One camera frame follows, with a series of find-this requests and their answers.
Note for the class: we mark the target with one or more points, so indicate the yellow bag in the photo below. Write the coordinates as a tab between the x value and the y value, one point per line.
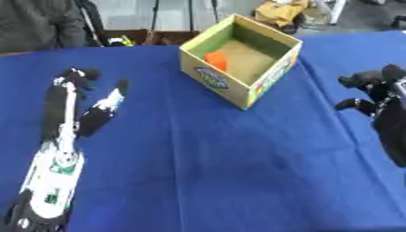
280	12

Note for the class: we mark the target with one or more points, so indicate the yellow and white tool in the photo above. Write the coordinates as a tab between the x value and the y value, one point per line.
120	40

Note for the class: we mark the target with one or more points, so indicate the white chair leg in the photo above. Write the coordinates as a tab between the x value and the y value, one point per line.
336	11

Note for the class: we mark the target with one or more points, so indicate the black tripod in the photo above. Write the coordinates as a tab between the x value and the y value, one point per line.
185	15

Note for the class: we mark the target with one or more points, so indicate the orange block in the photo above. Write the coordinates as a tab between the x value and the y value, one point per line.
217	59

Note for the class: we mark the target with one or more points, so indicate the tan cardboard box green inside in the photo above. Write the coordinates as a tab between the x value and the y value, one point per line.
240	60

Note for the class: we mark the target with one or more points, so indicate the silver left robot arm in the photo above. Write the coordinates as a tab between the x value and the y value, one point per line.
53	178

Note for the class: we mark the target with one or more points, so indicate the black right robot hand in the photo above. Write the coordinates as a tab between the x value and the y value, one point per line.
391	120

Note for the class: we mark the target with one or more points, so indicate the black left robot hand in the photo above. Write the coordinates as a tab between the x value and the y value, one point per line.
55	102

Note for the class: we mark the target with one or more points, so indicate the brown wooden crate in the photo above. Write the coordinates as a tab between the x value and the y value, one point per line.
153	36

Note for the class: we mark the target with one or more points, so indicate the person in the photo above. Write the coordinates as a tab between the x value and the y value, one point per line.
37	22

